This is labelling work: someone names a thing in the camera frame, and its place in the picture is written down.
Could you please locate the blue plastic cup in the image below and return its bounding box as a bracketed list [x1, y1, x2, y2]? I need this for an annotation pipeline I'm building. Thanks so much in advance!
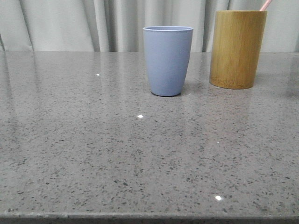
[143, 26, 193, 97]

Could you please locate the pink chopstick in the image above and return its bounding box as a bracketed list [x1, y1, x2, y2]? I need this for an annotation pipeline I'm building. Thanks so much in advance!
[259, 0, 272, 11]

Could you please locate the bamboo cylinder holder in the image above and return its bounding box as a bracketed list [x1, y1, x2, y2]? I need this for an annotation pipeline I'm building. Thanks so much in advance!
[209, 10, 267, 89]

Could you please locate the grey pleated curtain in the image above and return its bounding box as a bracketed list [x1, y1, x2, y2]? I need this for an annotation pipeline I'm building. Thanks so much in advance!
[0, 0, 299, 53]

